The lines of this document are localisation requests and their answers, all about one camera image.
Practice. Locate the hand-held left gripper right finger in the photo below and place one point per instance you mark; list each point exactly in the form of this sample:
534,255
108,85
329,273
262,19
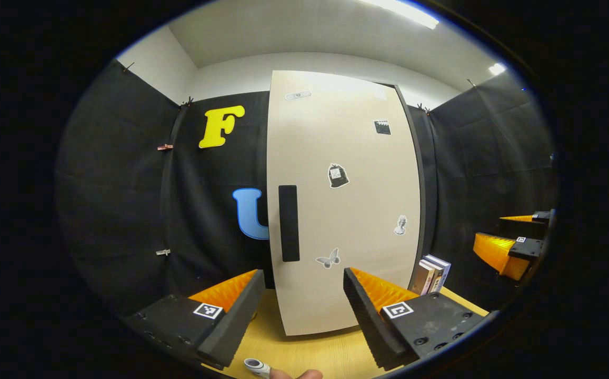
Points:
370,323

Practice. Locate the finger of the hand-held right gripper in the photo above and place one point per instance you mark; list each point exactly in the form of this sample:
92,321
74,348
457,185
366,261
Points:
541,216
493,250

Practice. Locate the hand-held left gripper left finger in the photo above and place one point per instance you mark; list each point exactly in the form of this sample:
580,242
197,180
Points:
236,323

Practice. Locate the white bottle green label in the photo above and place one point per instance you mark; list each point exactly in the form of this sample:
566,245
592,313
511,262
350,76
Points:
257,367

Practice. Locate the beige cabinet door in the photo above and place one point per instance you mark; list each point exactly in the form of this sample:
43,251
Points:
357,210

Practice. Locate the lavender-spine book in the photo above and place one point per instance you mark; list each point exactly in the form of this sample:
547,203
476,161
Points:
442,268

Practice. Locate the beige-spine book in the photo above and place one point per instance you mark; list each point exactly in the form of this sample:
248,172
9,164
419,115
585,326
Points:
436,276

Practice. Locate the white-spine book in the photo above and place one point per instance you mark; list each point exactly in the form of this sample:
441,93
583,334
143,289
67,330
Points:
422,279

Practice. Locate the small ceiling light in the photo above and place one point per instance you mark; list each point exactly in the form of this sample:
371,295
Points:
497,69

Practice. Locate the black binder clip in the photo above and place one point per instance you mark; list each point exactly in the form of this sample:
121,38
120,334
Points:
187,100
422,108

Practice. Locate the black backdrop cloth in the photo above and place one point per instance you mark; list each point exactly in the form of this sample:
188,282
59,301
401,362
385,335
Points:
125,200

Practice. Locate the pink clip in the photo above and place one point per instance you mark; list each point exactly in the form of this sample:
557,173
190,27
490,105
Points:
165,147

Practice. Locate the long ceiling light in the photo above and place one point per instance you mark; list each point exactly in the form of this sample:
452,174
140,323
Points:
404,11

